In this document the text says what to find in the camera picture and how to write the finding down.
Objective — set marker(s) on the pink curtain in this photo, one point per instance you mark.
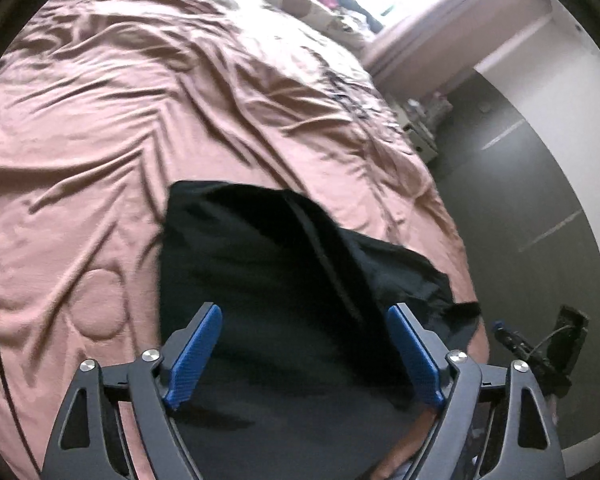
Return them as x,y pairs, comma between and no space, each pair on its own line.
455,27

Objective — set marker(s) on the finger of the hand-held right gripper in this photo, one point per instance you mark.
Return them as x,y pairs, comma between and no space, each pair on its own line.
512,341

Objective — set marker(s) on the black pants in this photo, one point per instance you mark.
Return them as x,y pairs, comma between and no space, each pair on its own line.
280,285

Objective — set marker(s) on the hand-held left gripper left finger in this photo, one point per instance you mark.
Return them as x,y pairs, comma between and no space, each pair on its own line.
192,360

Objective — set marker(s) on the pink bed cover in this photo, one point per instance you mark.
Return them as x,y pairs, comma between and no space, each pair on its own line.
105,160

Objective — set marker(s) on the spotted pillow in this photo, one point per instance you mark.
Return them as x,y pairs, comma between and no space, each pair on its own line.
320,12

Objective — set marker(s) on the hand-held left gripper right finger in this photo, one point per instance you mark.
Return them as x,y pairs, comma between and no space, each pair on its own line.
417,357

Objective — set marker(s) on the white nightstand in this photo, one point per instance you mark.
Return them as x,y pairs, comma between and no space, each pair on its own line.
426,135

